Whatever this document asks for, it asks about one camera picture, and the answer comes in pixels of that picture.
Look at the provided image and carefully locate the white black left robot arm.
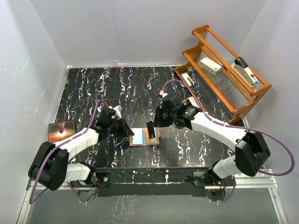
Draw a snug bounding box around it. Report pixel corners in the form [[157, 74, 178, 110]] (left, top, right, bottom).
[[28, 105, 134, 191]]

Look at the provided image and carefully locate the black beige stapler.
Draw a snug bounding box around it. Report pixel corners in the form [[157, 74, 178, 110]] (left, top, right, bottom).
[[231, 57, 259, 87]]

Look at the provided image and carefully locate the beige card tray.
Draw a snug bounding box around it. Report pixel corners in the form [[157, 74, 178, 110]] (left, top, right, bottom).
[[183, 97, 201, 108]]

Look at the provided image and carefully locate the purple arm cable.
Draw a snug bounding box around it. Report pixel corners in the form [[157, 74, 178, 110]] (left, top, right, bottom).
[[29, 99, 110, 205], [158, 79, 295, 203]]

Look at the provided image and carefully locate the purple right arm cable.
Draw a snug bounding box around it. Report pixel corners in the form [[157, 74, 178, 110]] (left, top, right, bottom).
[[158, 79, 295, 203]]

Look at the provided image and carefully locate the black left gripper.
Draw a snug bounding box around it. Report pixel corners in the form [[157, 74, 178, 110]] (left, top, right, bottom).
[[107, 116, 134, 139]]

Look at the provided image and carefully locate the pink leather card holder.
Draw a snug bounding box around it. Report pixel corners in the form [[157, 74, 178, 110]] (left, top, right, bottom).
[[129, 127, 162, 147]]

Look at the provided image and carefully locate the orange wooden shelf rack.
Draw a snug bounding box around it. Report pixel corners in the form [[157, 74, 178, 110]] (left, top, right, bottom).
[[174, 25, 272, 124]]

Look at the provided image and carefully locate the small white stapler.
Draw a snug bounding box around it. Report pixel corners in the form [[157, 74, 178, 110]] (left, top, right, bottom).
[[181, 73, 194, 87]]

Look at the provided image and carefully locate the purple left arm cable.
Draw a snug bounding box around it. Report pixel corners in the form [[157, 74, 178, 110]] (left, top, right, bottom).
[[29, 99, 110, 205]]

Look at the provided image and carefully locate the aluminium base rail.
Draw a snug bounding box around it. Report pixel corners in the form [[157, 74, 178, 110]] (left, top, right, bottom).
[[18, 169, 288, 224]]

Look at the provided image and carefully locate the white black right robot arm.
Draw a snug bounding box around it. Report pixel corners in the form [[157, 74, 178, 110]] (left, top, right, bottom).
[[147, 95, 271, 185]]

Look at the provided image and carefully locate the white staples box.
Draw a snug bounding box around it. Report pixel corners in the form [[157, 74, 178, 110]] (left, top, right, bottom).
[[200, 57, 222, 76]]

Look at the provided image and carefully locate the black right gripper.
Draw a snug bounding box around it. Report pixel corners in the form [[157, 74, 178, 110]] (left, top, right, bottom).
[[152, 105, 177, 127]]

